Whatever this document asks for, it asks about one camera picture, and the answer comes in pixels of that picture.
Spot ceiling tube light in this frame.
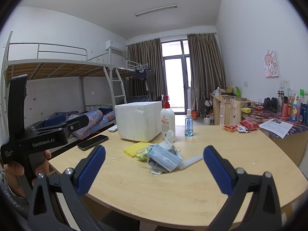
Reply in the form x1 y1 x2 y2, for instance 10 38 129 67
135 5 177 17

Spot red snack packet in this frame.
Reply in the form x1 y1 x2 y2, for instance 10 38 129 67
222 125 238 132

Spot red wrapped snack pack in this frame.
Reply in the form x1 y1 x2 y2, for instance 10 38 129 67
240 119 259 131

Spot blue surgical masks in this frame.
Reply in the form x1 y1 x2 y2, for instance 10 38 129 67
148 144 183 172

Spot person's left hand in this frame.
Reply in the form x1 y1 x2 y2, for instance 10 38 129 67
4 150 51 195

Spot black smartphone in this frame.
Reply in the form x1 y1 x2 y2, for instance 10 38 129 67
77 135 109 151

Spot wooden desk with drawers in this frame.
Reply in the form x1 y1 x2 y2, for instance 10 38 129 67
210 93 255 126

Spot white tissue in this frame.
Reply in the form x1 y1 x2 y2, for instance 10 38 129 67
159 130 181 152

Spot white styrofoam box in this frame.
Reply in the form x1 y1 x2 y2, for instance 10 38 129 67
115 102 162 142

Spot left brown curtain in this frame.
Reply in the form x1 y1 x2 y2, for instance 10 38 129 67
127 39 167 100

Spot black headphones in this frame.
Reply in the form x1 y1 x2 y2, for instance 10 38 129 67
263 97 278 113

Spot green tissue packet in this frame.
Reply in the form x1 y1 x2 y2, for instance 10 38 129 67
136 146 151 162

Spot metal bunk bed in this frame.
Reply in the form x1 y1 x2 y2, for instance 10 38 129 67
0 30 155 135

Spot anime wall poster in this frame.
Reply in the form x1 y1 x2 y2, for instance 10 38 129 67
264 51 279 78

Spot yellow foam net sleeve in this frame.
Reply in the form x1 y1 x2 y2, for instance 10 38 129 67
123 142 151 157

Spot white foam strip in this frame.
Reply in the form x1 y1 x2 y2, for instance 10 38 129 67
177 154 203 170

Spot brown curtain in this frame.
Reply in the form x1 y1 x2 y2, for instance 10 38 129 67
187 33 226 110
127 39 167 100

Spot white thermos jug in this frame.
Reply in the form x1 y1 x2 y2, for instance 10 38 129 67
204 114 211 126

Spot right brown curtain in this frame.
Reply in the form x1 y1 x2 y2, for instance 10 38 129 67
187 33 226 110

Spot wooden smiley chair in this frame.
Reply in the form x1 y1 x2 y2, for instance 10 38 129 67
230 99 242 125

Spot white lotion pump bottle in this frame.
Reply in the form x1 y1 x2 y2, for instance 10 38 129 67
160 95 175 142

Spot toiletry bottles cluster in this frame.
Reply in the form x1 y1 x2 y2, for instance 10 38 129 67
277 80 307 126

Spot grey sock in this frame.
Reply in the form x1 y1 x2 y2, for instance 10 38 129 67
147 158 168 175

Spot white remote control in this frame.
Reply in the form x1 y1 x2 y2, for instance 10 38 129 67
108 125 117 132

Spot glass balcony door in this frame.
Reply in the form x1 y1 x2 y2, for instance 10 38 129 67
161 40 191 114

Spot blue spray bottle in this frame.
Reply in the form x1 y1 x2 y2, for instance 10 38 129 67
184 109 194 137

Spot white air conditioner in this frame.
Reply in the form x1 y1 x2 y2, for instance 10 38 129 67
105 40 125 53

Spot printed paper sheet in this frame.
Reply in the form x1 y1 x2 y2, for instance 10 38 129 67
258 118 302 139

